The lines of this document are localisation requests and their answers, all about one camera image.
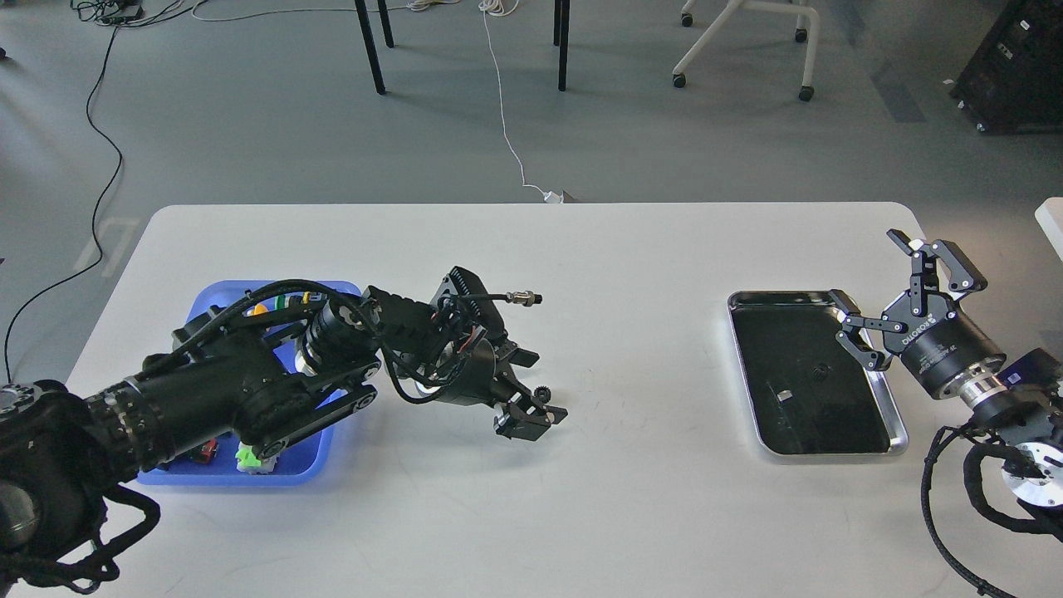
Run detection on white wheeled chair base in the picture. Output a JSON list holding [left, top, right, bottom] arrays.
[[671, 0, 821, 103]]

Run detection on black table legs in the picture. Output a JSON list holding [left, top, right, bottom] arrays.
[[354, 0, 572, 96]]

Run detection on green white selector switch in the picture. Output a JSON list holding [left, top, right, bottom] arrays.
[[235, 443, 279, 474]]

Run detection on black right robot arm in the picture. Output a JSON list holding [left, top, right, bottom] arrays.
[[831, 228, 1061, 597]]

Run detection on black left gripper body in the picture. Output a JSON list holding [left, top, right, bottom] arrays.
[[407, 266, 541, 416]]

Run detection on black equipment case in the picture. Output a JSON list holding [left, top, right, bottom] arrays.
[[950, 1, 1062, 134]]

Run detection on white power cable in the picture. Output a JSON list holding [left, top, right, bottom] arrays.
[[191, 0, 566, 204]]

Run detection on red push button switch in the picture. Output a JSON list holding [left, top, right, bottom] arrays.
[[185, 439, 219, 465]]

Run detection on blue plastic tray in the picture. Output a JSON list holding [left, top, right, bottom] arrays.
[[137, 280, 333, 486]]

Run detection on white table edge right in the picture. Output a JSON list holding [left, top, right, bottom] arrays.
[[1034, 197, 1063, 260]]

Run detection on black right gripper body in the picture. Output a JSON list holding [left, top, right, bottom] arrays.
[[836, 245, 1006, 399]]

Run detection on black floor cable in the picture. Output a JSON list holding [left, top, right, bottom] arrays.
[[0, 0, 184, 387]]

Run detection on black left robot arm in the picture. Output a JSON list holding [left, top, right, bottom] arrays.
[[1, 267, 568, 595]]

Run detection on small black gear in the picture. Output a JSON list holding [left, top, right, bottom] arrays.
[[534, 386, 553, 404]]

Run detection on silver metal tray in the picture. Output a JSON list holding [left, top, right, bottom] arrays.
[[727, 289, 909, 462]]

